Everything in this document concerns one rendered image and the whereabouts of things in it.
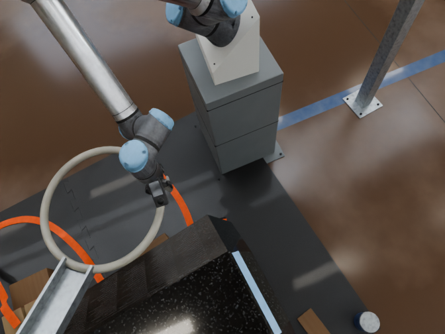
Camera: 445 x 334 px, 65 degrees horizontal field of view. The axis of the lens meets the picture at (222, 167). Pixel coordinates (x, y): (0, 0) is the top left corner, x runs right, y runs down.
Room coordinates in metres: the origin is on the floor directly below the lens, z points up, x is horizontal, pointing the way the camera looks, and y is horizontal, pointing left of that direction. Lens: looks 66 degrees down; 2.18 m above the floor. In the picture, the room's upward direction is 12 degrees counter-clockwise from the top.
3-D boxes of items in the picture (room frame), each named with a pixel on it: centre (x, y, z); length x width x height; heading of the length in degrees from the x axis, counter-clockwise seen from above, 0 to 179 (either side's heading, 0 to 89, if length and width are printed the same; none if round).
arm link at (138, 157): (0.53, 0.26, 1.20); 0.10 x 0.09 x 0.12; 143
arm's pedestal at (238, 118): (1.17, -0.14, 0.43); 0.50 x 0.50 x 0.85; 12
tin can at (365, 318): (-0.11, -0.58, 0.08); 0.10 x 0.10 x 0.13
